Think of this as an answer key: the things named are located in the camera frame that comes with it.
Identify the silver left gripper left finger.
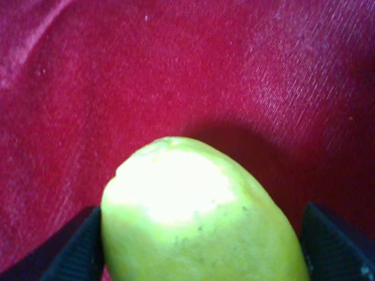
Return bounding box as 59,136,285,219
39,205,106,281

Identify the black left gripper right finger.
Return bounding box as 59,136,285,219
300,202,374,281

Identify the red velvet tablecloth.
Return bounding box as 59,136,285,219
1,1,374,270

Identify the yellow lemon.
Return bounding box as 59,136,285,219
101,137,310,280

